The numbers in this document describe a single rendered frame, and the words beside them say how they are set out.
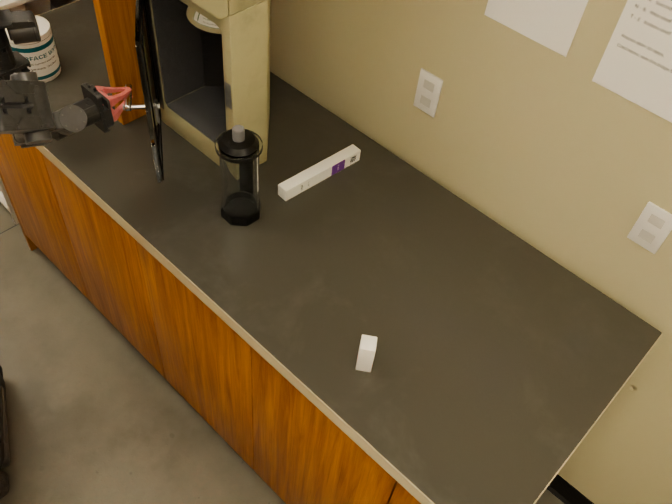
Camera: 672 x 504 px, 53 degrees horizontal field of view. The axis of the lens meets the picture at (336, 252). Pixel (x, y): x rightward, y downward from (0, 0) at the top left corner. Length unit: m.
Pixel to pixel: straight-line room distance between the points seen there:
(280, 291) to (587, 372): 0.70
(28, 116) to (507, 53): 1.00
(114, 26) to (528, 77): 1.01
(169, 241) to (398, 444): 0.72
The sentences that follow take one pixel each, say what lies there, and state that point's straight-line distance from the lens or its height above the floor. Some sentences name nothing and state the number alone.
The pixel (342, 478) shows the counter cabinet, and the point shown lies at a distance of 1.69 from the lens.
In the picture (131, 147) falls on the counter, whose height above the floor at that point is 0.94.
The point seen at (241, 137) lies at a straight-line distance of 1.53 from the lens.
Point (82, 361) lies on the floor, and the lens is 2.63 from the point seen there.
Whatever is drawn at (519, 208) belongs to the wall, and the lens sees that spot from 1.77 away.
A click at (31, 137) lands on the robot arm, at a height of 1.44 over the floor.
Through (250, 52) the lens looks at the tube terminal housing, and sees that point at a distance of 1.60.
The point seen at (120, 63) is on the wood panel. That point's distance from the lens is 1.89.
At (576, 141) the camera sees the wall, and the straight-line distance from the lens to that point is 1.60.
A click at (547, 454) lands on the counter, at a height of 0.94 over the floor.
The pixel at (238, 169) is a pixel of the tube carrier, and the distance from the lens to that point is 1.54.
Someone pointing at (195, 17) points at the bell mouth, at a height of 1.33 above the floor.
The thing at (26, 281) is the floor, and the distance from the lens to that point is 2.91.
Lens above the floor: 2.18
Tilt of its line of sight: 49 degrees down
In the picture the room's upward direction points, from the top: 7 degrees clockwise
